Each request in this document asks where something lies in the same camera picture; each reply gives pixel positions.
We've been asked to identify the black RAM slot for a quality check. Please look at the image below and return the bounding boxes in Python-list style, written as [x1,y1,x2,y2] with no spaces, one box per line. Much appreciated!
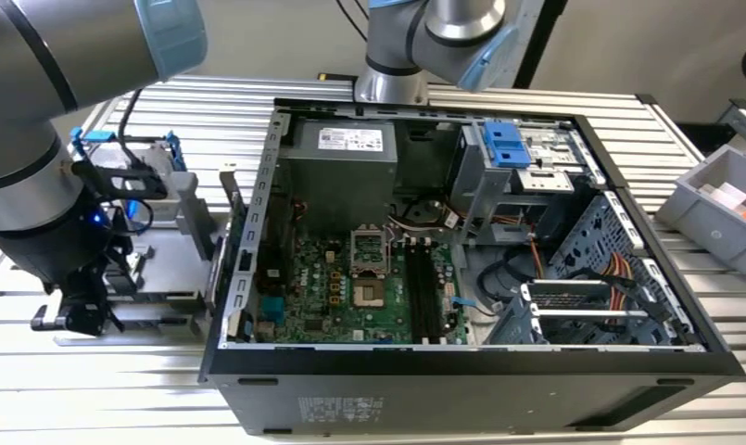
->
[422,244,438,340]
[406,244,421,340]
[430,244,448,340]
[414,244,430,340]

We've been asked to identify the grey parts rack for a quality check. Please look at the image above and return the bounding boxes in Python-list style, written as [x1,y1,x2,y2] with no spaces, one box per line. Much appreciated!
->
[54,133,224,348]

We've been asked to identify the hard disk in blue carrier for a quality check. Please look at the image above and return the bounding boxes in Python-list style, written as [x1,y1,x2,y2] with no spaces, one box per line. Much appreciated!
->
[68,128,186,219]

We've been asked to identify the graphics card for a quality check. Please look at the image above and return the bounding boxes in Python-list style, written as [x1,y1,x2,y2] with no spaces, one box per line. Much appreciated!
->
[206,160,252,321]

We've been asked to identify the black case fan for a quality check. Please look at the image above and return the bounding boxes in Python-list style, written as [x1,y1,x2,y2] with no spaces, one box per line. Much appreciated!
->
[256,183,297,298]

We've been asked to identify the blue board connector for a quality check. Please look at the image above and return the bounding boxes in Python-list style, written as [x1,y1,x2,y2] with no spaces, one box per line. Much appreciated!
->
[261,298,288,326]

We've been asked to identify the metal socket cover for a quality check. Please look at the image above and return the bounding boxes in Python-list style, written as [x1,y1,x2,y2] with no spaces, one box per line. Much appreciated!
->
[349,225,392,274]

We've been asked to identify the grey power supply unit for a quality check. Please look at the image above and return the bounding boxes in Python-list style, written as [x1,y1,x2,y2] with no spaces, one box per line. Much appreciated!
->
[280,118,400,233]

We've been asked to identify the CPU socket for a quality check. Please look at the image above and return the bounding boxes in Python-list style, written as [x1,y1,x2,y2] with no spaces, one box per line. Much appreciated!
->
[352,276,390,310]

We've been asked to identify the green motherboard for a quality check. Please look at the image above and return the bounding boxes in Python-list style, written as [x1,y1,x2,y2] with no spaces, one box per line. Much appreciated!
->
[248,231,470,345]

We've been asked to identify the black PC case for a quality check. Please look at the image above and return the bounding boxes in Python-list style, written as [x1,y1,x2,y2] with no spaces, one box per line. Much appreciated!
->
[197,95,746,438]

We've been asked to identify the grey metal drive cage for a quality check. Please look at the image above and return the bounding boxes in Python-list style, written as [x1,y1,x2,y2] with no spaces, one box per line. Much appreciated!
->
[456,119,588,245]

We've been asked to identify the blue plastic drive latch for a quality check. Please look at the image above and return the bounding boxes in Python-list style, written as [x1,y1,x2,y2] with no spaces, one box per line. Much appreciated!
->
[482,120,530,171]

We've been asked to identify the metal disk bay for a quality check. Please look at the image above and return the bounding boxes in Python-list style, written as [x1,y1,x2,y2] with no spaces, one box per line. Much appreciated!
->
[520,276,653,347]

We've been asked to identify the grey plastic bin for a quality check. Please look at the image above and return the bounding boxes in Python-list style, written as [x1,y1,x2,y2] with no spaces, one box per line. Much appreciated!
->
[653,143,746,274]

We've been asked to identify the white block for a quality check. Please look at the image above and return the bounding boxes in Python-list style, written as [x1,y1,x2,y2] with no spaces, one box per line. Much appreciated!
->
[700,183,746,210]

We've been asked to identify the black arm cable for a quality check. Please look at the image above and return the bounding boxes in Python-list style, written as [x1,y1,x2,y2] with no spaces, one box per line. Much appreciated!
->
[116,87,164,233]

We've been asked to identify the wire locking lever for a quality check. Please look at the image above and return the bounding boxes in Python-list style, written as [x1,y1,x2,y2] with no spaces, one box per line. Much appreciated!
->
[382,221,397,277]

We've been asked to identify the yellow black power cable bundle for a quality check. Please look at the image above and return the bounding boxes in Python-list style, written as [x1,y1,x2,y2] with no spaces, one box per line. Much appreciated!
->
[386,197,462,233]

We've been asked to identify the black data cable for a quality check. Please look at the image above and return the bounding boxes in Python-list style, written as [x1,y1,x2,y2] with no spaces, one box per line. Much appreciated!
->
[476,257,538,321]

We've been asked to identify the orange red drive power wires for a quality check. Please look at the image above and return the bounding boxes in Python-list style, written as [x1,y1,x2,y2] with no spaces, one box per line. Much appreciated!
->
[493,210,546,279]

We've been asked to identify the orange yellow red wire bundle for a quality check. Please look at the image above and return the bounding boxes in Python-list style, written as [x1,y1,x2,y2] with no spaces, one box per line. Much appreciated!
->
[597,252,638,321]

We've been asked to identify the aluminium table frame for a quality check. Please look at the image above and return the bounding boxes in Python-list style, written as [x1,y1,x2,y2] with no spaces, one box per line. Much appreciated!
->
[716,97,746,161]

